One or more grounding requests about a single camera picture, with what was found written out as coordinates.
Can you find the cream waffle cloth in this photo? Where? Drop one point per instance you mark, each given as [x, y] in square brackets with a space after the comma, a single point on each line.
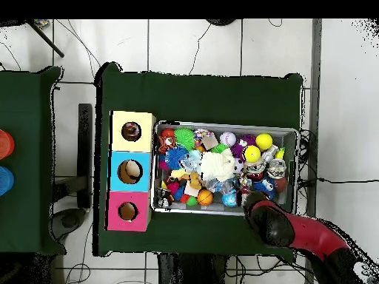
[216, 164]

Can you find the orange cup stack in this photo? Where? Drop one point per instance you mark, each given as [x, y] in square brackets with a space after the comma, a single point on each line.
[6, 145]

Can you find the purple spiky monster toy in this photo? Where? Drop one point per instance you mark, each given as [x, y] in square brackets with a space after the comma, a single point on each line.
[237, 148]

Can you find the crushed silver drink can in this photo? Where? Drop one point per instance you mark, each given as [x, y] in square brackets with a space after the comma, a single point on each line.
[276, 168]

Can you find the white baseball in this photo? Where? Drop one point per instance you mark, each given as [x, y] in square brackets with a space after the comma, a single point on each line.
[227, 139]

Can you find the plain yellow ball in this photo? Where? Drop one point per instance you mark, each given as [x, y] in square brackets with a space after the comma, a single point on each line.
[264, 142]

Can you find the green spiky rubber ball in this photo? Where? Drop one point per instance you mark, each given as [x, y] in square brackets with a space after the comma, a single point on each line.
[184, 138]

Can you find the yellow tennis ball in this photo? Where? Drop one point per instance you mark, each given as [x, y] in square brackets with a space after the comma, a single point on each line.
[251, 153]

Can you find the black rod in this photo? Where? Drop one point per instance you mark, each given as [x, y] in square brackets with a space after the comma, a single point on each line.
[47, 40]

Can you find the blue cup stack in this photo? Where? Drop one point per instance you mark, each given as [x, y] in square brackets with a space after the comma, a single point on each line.
[6, 181]

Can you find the wooden box with three holes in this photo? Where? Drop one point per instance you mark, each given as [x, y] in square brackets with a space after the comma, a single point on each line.
[130, 145]

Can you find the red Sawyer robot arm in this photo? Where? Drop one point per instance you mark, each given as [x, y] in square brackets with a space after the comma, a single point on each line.
[311, 233]

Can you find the black round base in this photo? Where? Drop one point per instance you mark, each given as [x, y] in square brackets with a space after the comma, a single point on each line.
[220, 22]

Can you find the green cloth on side table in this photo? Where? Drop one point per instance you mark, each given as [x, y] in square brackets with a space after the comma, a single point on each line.
[26, 118]

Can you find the tiger plush toy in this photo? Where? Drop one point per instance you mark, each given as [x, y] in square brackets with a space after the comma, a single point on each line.
[165, 144]

